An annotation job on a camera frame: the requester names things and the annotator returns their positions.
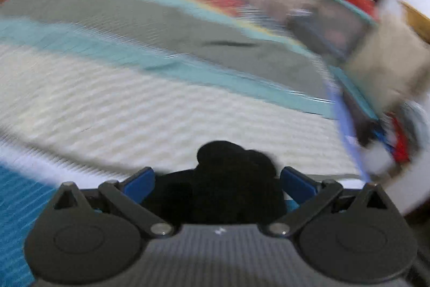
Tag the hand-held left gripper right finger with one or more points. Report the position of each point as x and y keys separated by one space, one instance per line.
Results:
x=296 y=185

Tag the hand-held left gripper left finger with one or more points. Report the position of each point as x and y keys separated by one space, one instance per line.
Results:
x=139 y=184

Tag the black pants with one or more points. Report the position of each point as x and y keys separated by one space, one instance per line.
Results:
x=228 y=186

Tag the purple mattress edge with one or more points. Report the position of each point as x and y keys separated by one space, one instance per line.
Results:
x=347 y=129

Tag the teal grey patterned bedspread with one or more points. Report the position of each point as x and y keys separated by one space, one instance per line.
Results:
x=134 y=88

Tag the beige bag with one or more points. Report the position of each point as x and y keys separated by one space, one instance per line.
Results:
x=386 y=65

